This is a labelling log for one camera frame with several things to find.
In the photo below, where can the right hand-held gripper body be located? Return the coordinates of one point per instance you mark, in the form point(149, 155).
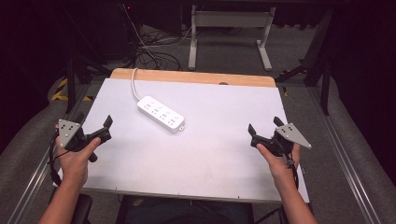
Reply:
point(288, 137)

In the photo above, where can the person's dark trousers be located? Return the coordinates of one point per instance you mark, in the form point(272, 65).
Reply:
point(186, 213)

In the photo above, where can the white metal desk frame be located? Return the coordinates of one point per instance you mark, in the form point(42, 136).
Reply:
point(230, 19)

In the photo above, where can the white power strip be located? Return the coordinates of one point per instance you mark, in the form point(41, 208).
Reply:
point(160, 114)

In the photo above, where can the person's right hand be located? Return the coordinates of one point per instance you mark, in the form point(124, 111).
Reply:
point(280, 166)

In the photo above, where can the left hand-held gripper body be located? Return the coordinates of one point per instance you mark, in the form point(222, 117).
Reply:
point(69, 132)

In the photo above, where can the wooden table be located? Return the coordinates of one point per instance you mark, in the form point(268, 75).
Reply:
point(193, 76)

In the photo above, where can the person's left hand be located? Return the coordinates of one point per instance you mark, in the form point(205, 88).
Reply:
point(74, 161)

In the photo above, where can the white board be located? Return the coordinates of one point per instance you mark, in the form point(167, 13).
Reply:
point(211, 155)

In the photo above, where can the yellow black hazard tape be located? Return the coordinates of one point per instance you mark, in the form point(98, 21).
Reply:
point(62, 90)

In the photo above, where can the black metal stand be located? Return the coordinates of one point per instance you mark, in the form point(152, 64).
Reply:
point(323, 68)

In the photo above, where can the black tripod stand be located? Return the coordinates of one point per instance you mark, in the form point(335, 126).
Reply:
point(72, 84)

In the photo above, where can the aluminium floor rail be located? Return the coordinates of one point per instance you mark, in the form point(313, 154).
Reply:
point(34, 183)
point(342, 155)

